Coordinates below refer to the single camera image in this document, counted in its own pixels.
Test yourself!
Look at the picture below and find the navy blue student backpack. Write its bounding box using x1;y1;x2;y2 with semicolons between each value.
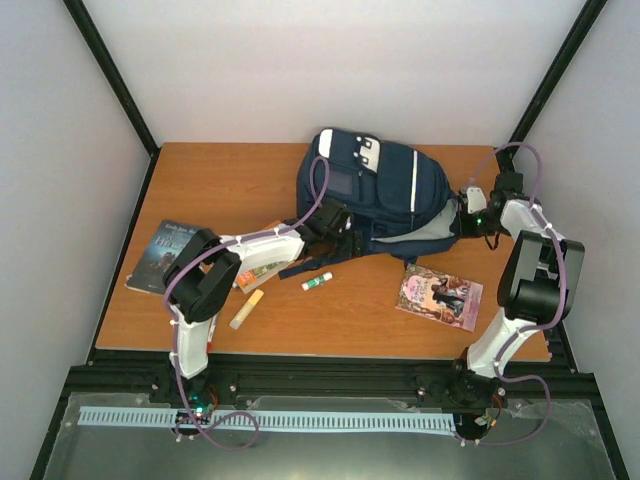
279;128;460;279

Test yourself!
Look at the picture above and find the pink Taming Shrew book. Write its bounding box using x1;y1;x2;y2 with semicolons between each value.
396;264;483;332

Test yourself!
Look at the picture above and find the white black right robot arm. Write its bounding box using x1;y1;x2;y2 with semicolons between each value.
447;172;585;408

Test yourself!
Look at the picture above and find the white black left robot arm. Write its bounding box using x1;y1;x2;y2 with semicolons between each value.
162;200;364;403

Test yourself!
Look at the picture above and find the green white glue stick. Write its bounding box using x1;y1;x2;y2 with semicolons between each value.
301;272;333;291

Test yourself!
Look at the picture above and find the yellow highlighter marker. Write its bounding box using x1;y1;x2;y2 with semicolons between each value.
229;289;264;330

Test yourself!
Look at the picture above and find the orange Treehouse book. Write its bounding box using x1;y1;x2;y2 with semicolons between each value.
231;221;300;293

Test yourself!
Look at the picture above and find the red white marker pen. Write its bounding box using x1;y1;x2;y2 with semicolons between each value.
206;315;218;353

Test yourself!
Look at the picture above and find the dark blue Heights book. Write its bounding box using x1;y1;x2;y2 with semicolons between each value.
125;219;201;295

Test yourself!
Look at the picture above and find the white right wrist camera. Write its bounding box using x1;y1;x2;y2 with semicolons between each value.
464;186;487;214

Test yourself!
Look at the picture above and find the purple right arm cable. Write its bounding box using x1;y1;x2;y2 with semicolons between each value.
454;142;571;447

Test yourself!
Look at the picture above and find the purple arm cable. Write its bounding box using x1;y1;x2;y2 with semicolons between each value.
162;157;331;451
454;142;571;447

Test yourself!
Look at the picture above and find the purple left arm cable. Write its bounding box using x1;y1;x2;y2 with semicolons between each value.
162;157;331;451

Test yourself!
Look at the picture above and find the black aluminium frame rail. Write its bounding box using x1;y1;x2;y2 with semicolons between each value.
64;349;599;406

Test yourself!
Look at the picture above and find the black right corner post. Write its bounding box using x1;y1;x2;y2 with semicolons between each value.
509;0;608;142

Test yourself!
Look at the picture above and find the black corner post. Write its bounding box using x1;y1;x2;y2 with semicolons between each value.
509;0;608;142
63;0;161;159

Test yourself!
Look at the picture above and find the light blue slotted cable duct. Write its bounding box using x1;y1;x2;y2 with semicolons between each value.
77;406;456;435

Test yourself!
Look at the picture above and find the black left corner post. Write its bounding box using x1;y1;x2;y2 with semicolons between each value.
63;0;161;159

